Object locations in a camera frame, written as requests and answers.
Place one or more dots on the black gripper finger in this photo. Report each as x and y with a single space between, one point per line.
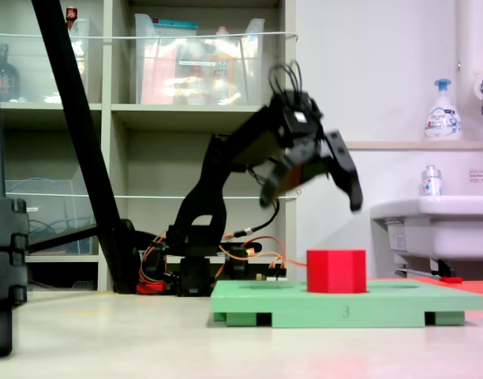
274 183
346 169

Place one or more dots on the red octagonal pillar block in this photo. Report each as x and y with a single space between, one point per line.
336 272

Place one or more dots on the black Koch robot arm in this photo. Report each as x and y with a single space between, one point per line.
210 197

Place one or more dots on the small clear sanitizer bottle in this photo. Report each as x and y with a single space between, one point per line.
431 183

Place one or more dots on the black circuit board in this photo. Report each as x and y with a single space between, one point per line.
273 274

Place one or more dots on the orange label spray bottle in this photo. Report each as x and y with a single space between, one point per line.
222 71

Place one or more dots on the beige shelf unit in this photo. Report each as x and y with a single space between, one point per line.
198 114

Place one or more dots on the white foam soap pump bottle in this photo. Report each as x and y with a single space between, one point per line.
442 118

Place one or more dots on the white ceramic sink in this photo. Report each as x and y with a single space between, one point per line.
442 229

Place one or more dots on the large clear plastic bin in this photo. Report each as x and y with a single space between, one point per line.
194 71

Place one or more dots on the green shape sorter board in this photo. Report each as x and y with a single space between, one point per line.
344 310

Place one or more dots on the small red plastic piece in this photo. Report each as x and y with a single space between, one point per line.
451 280

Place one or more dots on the teal edged package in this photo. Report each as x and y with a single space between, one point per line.
174 24

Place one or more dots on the black tripod leg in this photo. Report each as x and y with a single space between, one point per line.
6 252
79 118

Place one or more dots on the narrow clear plastic container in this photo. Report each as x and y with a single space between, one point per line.
83 59

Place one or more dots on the low clear plastic box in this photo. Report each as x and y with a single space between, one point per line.
48 213

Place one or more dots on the dark glass bottle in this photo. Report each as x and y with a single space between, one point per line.
6 79

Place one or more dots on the red text wall label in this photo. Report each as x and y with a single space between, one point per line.
481 176

